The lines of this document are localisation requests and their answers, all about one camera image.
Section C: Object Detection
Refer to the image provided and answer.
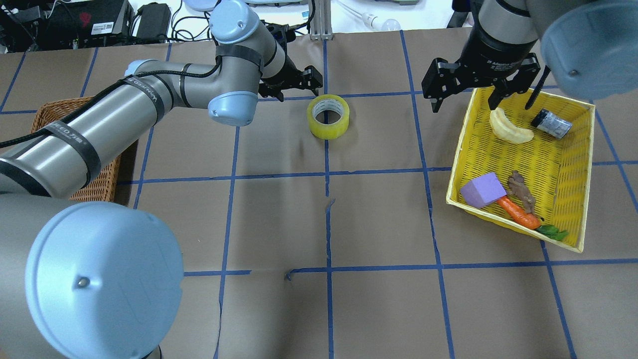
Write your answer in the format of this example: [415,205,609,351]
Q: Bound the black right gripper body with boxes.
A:
[421,30,541,100]

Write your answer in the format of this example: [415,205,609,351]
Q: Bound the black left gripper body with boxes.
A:
[259,55,323,100]

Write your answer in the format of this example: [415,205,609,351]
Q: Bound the yellow clear tape roll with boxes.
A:
[306,95,350,140]

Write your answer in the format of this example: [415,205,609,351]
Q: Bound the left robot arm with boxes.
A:
[1,0,323,359]

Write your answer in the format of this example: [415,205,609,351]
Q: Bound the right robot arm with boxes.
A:
[421,0,638,112]

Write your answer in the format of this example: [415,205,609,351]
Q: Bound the pale banana slice toy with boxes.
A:
[489,108,535,145]

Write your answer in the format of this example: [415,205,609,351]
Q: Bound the small black capped bottle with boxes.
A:
[530,108,573,139]

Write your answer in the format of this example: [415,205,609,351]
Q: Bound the white light bulb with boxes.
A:
[361,13,402,31]

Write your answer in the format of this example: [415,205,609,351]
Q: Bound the brown toy animal figure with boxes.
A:
[507,170,536,214]

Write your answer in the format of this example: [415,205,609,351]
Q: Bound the yellow woven tray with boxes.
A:
[445,88,596,253]

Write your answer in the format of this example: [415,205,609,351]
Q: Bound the purple foam cube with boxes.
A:
[460,172,506,208]

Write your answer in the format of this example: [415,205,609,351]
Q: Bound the orange toy carrot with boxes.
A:
[496,196,569,241]

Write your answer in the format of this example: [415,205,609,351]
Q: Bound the black power adapter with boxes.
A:
[135,2,171,43]

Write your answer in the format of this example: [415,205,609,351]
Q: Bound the brown wicker basket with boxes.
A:
[31,96,139,202]

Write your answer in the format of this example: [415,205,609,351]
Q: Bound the black computer box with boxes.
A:
[0,0,134,50]

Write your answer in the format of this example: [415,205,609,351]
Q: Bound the aluminium frame post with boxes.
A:
[307,0,333,41]

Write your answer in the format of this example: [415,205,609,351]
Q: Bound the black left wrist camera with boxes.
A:
[264,22,297,51]

